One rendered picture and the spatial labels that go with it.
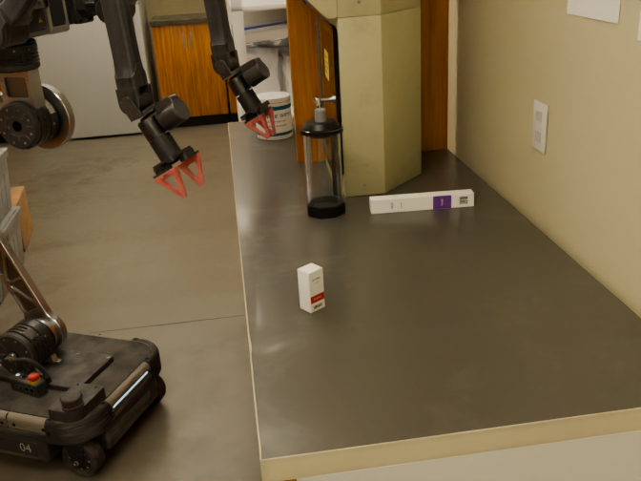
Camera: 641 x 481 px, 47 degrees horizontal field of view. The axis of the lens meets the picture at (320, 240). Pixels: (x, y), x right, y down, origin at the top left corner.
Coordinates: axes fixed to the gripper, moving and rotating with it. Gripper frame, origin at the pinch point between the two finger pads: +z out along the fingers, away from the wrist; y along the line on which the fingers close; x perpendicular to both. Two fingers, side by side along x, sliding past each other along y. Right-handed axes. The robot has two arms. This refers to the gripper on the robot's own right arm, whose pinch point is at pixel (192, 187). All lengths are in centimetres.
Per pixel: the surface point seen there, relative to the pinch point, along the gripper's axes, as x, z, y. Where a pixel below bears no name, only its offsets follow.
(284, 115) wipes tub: 7, -2, 84
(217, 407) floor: 77, 76, 50
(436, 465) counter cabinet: -55, 50, -68
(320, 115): -33.7, 1.3, 14.1
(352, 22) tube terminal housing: -48, -14, 29
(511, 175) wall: -62, 41, 38
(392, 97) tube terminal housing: -45, 8, 37
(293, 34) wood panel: -22, -22, 57
